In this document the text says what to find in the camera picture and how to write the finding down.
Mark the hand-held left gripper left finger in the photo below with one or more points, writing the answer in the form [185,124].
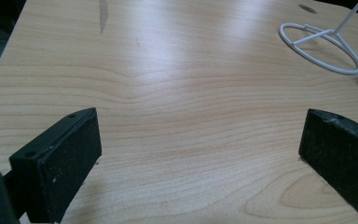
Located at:
[59,161]

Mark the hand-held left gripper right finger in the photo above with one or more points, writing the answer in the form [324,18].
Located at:
[338,155]

